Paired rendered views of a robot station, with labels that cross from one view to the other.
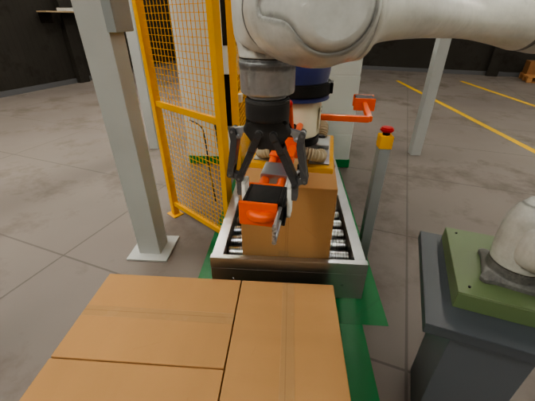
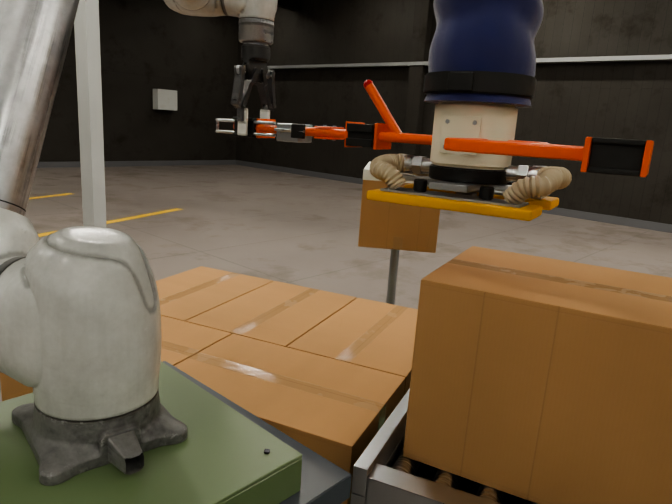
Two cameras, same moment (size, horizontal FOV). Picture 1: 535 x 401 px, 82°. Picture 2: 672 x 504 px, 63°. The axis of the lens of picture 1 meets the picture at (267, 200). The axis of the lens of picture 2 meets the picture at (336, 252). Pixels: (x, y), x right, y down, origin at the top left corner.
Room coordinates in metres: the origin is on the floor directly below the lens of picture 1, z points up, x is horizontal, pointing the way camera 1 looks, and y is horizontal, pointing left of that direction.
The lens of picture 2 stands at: (1.26, -1.32, 1.24)
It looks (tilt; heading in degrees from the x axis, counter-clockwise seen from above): 13 degrees down; 110
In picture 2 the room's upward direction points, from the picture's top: 4 degrees clockwise
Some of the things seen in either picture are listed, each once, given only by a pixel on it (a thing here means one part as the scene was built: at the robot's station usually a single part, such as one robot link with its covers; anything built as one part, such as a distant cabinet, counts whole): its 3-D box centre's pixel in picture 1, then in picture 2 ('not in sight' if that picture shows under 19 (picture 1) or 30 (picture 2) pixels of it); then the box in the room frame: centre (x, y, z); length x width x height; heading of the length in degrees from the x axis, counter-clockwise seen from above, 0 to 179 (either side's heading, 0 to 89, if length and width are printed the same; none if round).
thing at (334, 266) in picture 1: (287, 263); (412, 402); (1.04, -0.09, 0.58); 0.70 x 0.03 x 0.06; 86
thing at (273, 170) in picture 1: (275, 177); (294, 132); (0.65, -0.02, 1.21); 0.07 x 0.07 x 0.04; 79
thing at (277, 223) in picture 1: (291, 192); (257, 128); (0.57, -0.05, 1.21); 0.31 x 0.03 x 0.05; 169
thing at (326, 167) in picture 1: (320, 147); (451, 195); (1.10, -0.20, 1.11); 0.34 x 0.10 x 0.05; 169
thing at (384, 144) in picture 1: (369, 213); not in sight; (1.58, -0.63, 0.50); 0.07 x 0.07 x 1.00; 86
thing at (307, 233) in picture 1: (290, 193); (575, 373); (1.39, -0.12, 0.75); 0.60 x 0.40 x 0.40; 172
